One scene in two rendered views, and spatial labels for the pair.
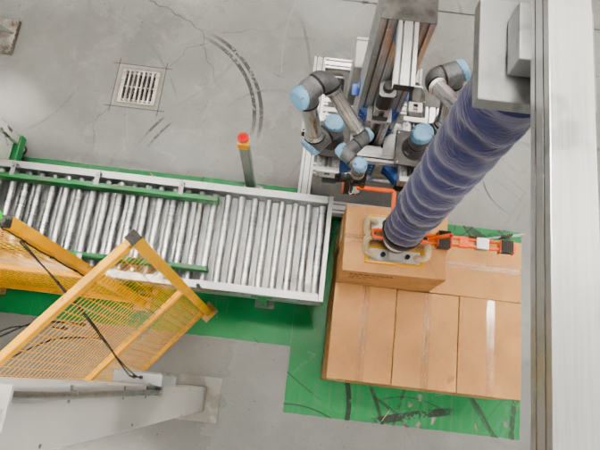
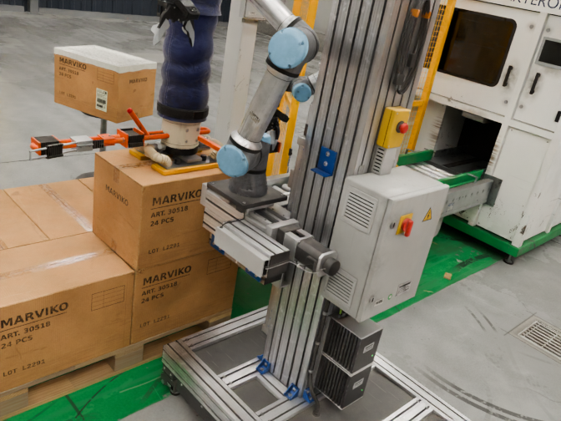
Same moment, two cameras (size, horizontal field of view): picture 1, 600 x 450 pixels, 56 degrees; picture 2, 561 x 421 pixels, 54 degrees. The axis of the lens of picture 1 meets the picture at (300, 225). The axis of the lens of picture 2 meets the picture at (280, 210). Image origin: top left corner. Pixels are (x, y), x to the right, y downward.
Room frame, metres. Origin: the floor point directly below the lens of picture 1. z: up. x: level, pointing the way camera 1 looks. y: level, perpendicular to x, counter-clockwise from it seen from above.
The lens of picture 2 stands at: (2.81, -2.01, 1.84)
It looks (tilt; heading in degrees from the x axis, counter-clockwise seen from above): 24 degrees down; 131
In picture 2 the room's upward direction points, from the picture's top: 11 degrees clockwise
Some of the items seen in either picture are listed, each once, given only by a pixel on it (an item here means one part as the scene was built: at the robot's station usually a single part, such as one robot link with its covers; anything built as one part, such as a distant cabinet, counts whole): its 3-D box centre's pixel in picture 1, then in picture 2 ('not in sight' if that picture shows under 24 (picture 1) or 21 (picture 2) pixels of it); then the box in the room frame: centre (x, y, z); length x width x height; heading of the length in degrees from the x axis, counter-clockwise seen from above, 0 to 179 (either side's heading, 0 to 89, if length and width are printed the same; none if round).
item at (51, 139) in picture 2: (505, 247); (46, 144); (0.86, -1.16, 1.07); 0.08 x 0.07 x 0.05; 89
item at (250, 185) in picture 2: (416, 145); (249, 176); (1.43, -0.63, 1.09); 0.15 x 0.15 x 0.10
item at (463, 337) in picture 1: (420, 312); (82, 257); (0.57, -0.85, 0.34); 1.20 x 1.00 x 0.40; 88
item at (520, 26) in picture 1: (544, 44); not in sight; (0.88, -0.56, 2.91); 0.16 x 0.16 x 0.10; 88
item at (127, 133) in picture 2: (443, 240); (130, 137); (0.87, -0.81, 1.07); 0.10 x 0.08 x 0.06; 179
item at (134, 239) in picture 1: (129, 336); (289, 88); (0.20, 0.85, 1.05); 0.87 x 0.10 x 2.10; 140
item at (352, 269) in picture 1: (389, 249); (173, 200); (0.88, -0.56, 0.74); 0.60 x 0.40 x 0.40; 90
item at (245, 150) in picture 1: (248, 170); not in sight; (1.40, 0.38, 0.50); 0.07 x 0.07 x 1.00; 88
